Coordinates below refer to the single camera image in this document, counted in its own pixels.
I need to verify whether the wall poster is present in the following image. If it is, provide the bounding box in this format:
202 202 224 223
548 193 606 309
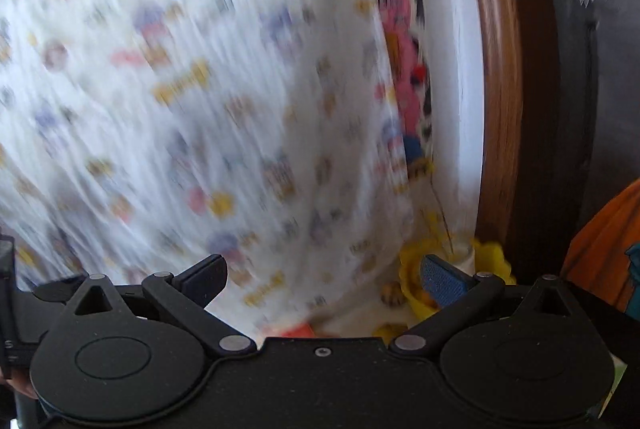
560 0 640 315

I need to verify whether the striped pale melon fruit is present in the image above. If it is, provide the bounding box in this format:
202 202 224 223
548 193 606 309
381 284 406 308

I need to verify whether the black frame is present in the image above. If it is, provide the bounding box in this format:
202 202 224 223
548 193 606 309
520 0 608 280

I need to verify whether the yellow flower-shaped bowl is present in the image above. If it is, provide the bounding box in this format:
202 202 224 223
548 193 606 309
399 236 517 326

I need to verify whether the brown wooden frame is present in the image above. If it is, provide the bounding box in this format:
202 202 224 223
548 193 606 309
459 0 560 280

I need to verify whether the colourful cartoon printed tablecloth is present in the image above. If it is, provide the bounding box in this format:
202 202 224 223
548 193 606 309
257 304 426 340

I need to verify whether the person's left hand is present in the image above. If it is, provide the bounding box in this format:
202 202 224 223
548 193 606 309
0 368 40 401

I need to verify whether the white cartoon printed curtain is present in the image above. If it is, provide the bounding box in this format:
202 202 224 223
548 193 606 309
0 0 416 340

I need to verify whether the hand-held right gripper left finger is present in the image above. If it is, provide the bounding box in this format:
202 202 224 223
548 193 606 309
64 254 257 358

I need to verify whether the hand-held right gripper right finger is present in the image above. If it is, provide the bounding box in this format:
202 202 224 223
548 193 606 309
391 254 583 357

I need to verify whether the pink cartoon printed cloth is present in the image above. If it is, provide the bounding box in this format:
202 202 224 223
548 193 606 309
370 0 436 182

